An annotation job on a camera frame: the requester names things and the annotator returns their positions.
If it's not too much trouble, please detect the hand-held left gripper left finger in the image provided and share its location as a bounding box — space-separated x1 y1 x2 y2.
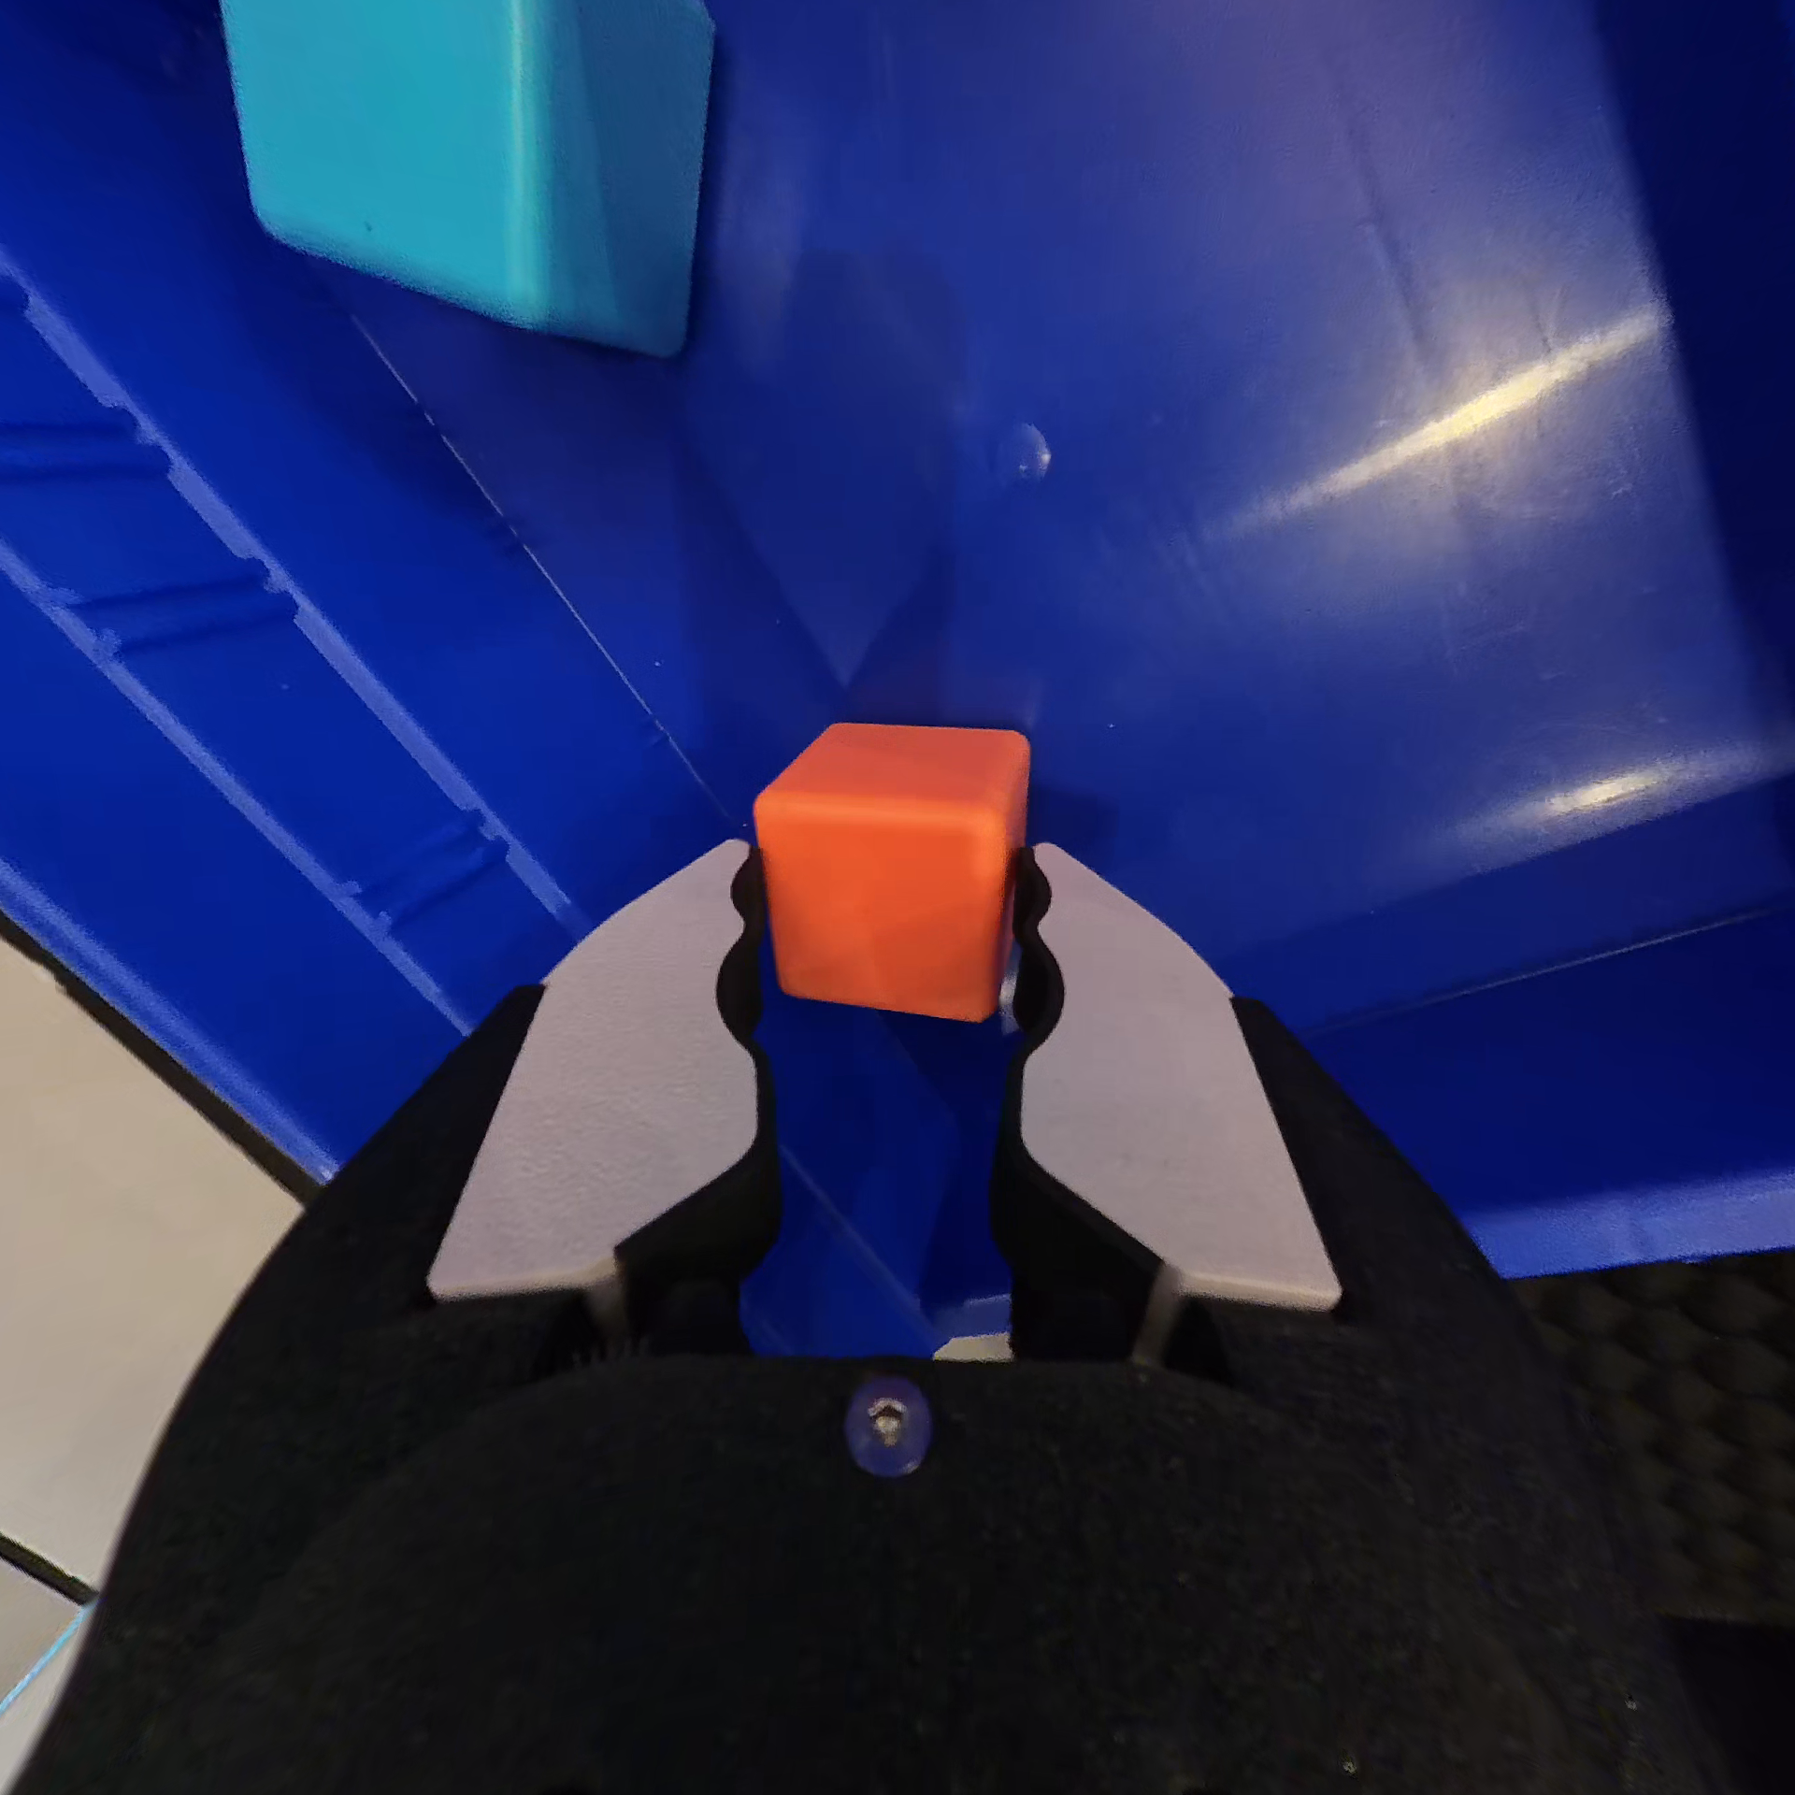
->
427 835 788 1348

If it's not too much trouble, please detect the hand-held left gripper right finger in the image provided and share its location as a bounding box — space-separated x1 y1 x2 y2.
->
997 841 1349 1353

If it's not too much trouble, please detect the black textured mat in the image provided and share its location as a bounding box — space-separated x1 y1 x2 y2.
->
1515 1249 1795 1628

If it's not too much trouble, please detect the teal magnetic cube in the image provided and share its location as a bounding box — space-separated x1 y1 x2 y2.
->
219 0 718 360

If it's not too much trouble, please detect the orange magnetic cube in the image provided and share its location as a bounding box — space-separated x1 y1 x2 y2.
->
752 721 1034 1026

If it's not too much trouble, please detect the blue plastic bin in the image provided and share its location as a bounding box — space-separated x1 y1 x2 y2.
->
0 0 1795 1365

